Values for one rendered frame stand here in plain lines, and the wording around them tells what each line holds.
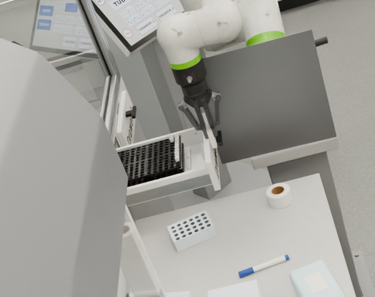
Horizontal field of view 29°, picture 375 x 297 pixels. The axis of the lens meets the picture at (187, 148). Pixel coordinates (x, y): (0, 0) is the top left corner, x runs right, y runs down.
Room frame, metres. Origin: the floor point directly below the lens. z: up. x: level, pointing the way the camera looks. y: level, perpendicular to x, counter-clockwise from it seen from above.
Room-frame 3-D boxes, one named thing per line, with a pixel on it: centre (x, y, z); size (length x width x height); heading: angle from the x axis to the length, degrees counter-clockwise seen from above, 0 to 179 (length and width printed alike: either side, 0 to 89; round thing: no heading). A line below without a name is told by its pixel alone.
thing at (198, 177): (1.93, 0.14, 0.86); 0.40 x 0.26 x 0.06; 80
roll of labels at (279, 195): (1.68, -0.20, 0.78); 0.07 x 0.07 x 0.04
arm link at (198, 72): (1.86, -0.08, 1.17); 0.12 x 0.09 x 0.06; 170
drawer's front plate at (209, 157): (1.90, -0.07, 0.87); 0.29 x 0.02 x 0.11; 170
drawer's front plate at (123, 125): (2.26, 0.17, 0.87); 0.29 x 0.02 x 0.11; 170
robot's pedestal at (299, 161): (2.05, -0.34, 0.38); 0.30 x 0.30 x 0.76; 80
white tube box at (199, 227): (1.67, 0.07, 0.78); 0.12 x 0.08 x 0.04; 95
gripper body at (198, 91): (1.86, -0.08, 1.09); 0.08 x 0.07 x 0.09; 80
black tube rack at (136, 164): (1.93, 0.13, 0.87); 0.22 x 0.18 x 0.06; 80
